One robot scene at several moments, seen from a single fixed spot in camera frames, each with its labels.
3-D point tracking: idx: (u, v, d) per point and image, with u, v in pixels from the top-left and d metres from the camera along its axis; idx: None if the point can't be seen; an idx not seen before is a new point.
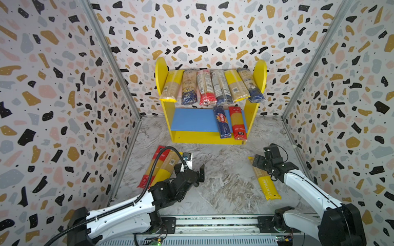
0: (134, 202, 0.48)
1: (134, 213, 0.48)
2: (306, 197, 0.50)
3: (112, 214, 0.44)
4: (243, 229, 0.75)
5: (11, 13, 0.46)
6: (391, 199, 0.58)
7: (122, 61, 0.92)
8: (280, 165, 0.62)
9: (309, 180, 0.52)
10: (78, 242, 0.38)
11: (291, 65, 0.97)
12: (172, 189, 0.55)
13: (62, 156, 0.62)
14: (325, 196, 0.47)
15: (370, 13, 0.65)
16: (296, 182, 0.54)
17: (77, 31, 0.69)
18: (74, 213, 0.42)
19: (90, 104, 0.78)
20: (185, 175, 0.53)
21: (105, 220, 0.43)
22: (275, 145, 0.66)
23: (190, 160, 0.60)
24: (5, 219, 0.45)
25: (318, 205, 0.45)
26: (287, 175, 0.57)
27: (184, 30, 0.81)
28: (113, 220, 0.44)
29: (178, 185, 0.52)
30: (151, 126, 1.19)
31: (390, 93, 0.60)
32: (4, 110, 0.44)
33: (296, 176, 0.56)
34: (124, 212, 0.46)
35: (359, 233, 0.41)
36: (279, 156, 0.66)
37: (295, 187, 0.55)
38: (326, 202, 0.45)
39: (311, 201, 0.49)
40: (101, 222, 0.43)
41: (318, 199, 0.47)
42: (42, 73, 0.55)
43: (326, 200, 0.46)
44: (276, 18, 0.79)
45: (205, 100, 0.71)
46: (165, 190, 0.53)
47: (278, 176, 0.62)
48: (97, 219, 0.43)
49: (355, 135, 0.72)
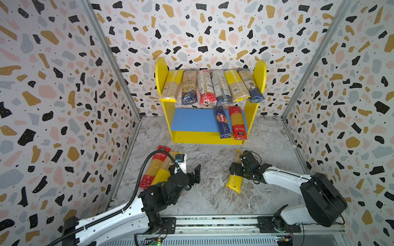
0: (122, 209, 0.47)
1: (123, 219, 0.47)
2: (284, 184, 0.55)
3: (102, 221, 0.45)
4: (243, 229, 0.75)
5: (11, 13, 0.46)
6: (391, 199, 0.58)
7: (122, 61, 0.92)
8: (258, 169, 0.66)
9: (280, 170, 0.60)
10: None
11: (291, 65, 0.97)
12: (163, 193, 0.53)
13: (62, 157, 0.62)
14: (297, 176, 0.53)
15: (370, 13, 0.65)
16: (272, 176, 0.60)
17: (77, 31, 0.69)
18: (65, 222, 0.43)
19: (90, 104, 0.78)
20: (175, 180, 0.50)
21: (94, 228, 0.43)
22: (249, 151, 0.71)
23: (183, 162, 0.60)
24: (5, 219, 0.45)
25: (297, 186, 0.49)
26: (264, 173, 0.63)
27: (184, 30, 0.81)
28: (102, 227, 0.44)
29: (168, 189, 0.50)
30: (151, 126, 1.19)
31: (390, 93, 0.60)
32: (4, 110, 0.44)
33: (269, 171, 0.62)
34: (114, 220, 0.45)
35: (335, 195, 0.46)
36: (255, 161, 0.72)
37: (273, 181, 0.60)
38: (299, 180, 0.50)
39: (289, 186, 0.54)
40: (90, 231, 0.43)
41: (293, 180, 0.51)
42: (42, 73, 0.55)
43: (299, 179, 0.51)
44: (276, 18, 0.79)
45: (205, 100, 0.71)
46: (156, 196, 0.52)
47: (259, 180, 0.67)
48: (84, 229, 0.43)
49: (355, 135, 0.72)
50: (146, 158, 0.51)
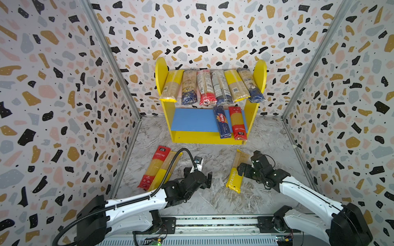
0: (150, 196, 0.51)
1: (148, 205, 0.49)
2: (307, 205, 0.50)
3: (131, 204, 0.46)
4: (243, 229, 0.75)
5: (11, 13, 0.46)
6: (391, 199, 0.58)
7: (122, 61, 0.92)
8: (272, 175, 0.61)
9: (304, 187, 0.53)
10: (97, 228, 0.39)
11: (291, 65, 0.97)
12: (182, 188, 0.58)
13: (62, 157, 0.62)
14: (326, 201, 0.47)
15: (370, 13, 0.65)
16: (293, 191, 0.54)
17: (77, 31, 0.69)
18: (92, 200, 0.43)
19: (90, 104, 0.78)
20: (195, 176, 0.56)
21: (123, 210, 0.45)
22: (263, 155, 0.65)
23: (200, 164, 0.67)
24: (5, 218, 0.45)
25: (322, 212, 0.45)
26: (282, 185, 0.56)
27: (184, 30, 0.81)
28: (130, 210, 0.45)
29: (188, 184, 0.56)
30: (151, 126, 1.19)
31: (390, 93, 0.60)
32: (4, 110, 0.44)
33: (291, 184, 0.55)
34: (140, 205, 0.48)
35: (366, 231, 0.42)
36: (269, 165, 0.65)
37: (293, 195, 0.54)
38: (329, 208, 0.45)
39: (311, 207, 0.49)
40: (119, 211, 0.44)
41: (320, 206, 0.46)
42: (42, 73, 0.55)
43: (328, 206, 0.46)
44: (276, 18, 0.79)
45: (205, 100, 0.71)
46: (176, 189, 0.56)
47: (273, 186, 0.61)
48: (115, 208, 0.44)
49: (355, 135, 0.72)
50: (173, 157, 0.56)
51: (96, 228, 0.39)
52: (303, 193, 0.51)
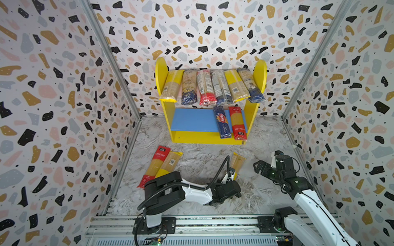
0: (205, 188, 0.59)
1: (203, 196, 0.56)
2: (317, 226, 0.48)
3: (196, 189, 0.53)
4: (243, 229, 0.75)
5: (11, 13, 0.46)
6: (390, 198, 0.58)
7: (122, 61, 0.92)
8: (293, 180, 0.57)
9: (323, 208, 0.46)
10: (174, 200, 0.44)
11: (291, 65, 0.97)
12: (220, 192, 0.66)
13: (62, 157, 0.62)
14: (340, 233, 0.44)
15: (370, 13, 0.65)
16: (308, 206, 0.50)
17: (77, 31, 0.69)
18: (169, 174, 0.48)
19: (90, 104, 0.78)
20: (234, 184, 0.63)
21: (191, 190, 0.51)
22: (290, 158, 0.60)
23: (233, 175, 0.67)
24: (5, 219, 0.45)
25: (331, 241, 0.43)
26: (300, 195, 0.53)
27: (184, 30, 0.81)
28: (194, 193, 0.52)
29: (227, 190, 0.64)
30: (151, 126, 1.19)
31: (390, 93, 0.60)
32: (4, 110, 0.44)
33: (310, 199, 0.51)
34: (199, 193, 0.54)
35: None
36: (292, 170, 0.61)
37: (307, 210, 0.51)
38: (340, 241, 0.42)
39: (320, 231, 0.46)
40: (189, 190, 0.50)
41: (332, 234, 0.44)
42: (42, 73, 0.55)
43: (340, 239, 0.43)
44: (276, 18, 0.79)
45: (205, 100, 0.71)
46: (216, 191, 0.64)
47: (289, 191, 0.57)
48: (188, 187, 0.50)
49: (355, 135, 0.72)
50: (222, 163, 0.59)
51: (173, 199, 0.44)
52: (319, 213, 0.48)
